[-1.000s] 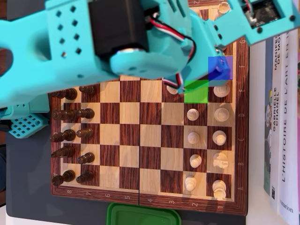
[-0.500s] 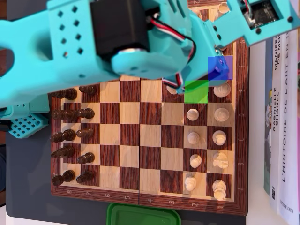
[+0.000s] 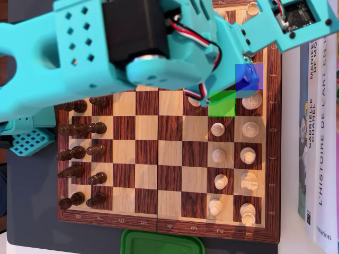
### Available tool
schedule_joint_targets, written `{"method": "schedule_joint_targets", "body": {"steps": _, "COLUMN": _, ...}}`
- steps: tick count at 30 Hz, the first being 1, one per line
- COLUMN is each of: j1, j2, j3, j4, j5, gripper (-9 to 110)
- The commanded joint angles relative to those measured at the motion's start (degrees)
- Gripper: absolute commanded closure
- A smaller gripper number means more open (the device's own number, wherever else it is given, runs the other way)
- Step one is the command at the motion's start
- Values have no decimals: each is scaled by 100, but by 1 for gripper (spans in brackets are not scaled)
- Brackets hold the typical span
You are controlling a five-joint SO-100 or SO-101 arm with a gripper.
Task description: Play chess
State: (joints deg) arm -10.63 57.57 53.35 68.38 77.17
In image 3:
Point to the turquoise gripper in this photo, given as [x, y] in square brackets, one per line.
[248, 79]

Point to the turquoise robot arm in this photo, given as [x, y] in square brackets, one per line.
[39, 66]

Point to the wooden folding chess board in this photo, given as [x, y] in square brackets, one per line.
[148, 158]

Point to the white wooden king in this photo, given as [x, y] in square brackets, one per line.
[251, 102]

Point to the white wooden queen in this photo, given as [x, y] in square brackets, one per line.
[250, 129]

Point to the white wooden rook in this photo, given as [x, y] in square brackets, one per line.
[253, 8]
[247, 213]

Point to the white art history book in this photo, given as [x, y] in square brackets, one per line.
[324, 132]

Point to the white wooden knight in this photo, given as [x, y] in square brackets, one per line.
[248, 181]

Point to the dark wooden pawn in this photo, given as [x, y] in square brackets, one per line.
[98, 178]
[99, 101]
[96, 149]
[96, 199]
[98, 128]

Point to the dark wooden queen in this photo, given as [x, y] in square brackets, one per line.
[71, 129]

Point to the green plastic container lid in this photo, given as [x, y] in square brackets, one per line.
[159, 243]

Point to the dark wooden bishop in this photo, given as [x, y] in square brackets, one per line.
[72, 153]

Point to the dark wooden knight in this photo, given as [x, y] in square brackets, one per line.
[72, 171]

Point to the dark wooden rook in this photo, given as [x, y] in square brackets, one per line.
[72, 200]

